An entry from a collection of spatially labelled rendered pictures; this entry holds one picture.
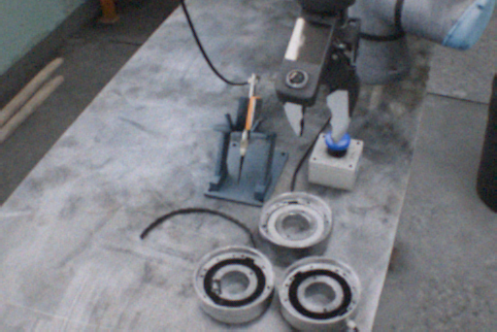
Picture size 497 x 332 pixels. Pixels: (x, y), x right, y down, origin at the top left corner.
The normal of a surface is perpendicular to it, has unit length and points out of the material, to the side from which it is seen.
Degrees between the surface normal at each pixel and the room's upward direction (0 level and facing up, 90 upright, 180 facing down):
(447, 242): 0
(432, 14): 79
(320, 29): 29
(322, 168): 90
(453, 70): 0
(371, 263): 0
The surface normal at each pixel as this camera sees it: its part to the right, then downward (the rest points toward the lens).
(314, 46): -0.15, -0.37
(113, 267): -0.04, -0.77
